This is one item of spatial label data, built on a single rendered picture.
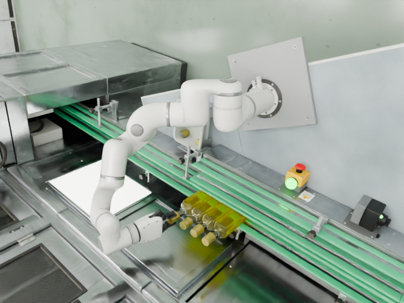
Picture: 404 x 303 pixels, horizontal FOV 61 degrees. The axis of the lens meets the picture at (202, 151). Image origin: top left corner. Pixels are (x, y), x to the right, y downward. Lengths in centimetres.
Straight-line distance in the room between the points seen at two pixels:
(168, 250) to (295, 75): 84
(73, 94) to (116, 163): 93
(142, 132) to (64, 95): 96
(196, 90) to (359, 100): 55
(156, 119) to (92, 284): 66
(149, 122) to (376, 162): 79
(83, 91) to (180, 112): 104
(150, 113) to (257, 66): 48
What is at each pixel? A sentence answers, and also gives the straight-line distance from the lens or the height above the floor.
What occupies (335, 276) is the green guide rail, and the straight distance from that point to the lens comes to 141.
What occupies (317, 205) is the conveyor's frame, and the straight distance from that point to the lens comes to 137.
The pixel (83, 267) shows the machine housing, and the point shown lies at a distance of 146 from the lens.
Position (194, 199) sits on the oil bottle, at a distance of 145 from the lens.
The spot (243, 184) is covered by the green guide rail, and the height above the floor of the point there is 92.
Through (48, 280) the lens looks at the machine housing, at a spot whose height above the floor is 158.
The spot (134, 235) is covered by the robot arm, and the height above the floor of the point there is 134.
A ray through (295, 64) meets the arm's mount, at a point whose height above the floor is 77.
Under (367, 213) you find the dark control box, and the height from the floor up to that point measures 83.
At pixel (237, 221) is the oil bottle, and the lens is 141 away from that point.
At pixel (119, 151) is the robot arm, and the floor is 132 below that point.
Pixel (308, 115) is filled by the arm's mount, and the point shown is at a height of 77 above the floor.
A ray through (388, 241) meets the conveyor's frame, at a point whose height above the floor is 84.
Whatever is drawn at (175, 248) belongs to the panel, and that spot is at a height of 117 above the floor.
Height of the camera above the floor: 195
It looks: 44 degrees down
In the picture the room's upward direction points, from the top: 117 degrees counter-clockwise
